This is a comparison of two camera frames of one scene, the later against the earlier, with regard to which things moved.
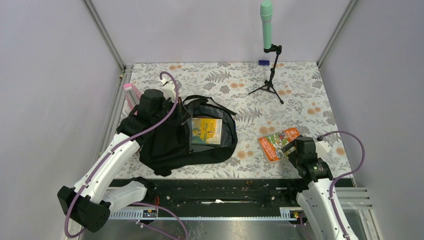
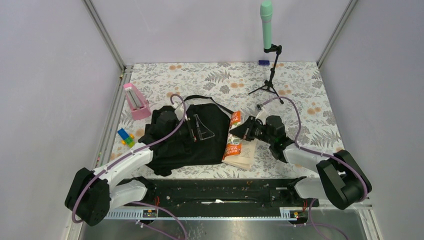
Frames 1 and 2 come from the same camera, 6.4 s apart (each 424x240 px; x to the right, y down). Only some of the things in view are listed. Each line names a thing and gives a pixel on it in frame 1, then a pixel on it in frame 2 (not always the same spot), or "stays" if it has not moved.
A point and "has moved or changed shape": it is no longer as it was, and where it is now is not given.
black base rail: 222,193 stays
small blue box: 263,62 stays
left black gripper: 183,115 to 200,132
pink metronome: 133,95 stays
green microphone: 266,11 stays
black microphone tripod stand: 268,85 stays
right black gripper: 291,156 to 245,130
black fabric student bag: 170,144 has moved or changed shape
